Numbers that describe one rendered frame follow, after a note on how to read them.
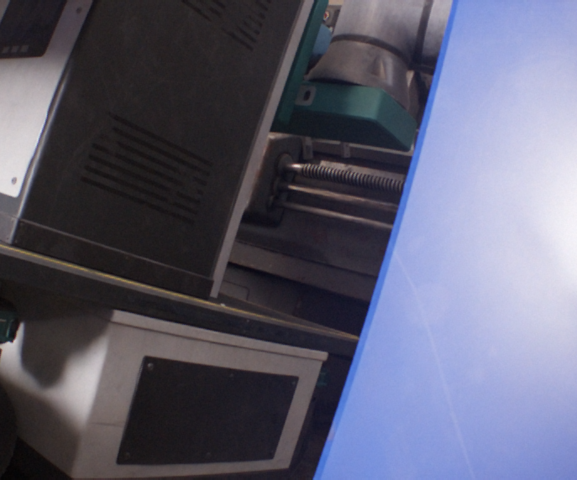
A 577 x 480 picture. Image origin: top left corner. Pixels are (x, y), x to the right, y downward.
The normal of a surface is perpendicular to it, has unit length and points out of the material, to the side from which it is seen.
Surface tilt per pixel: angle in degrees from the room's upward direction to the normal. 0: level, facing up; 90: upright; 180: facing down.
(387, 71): 70
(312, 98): 90
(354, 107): 90
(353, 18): 90
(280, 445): 90
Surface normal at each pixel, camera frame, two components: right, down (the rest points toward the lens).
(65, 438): -0.51, -0.22
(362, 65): 0.03, -0.42
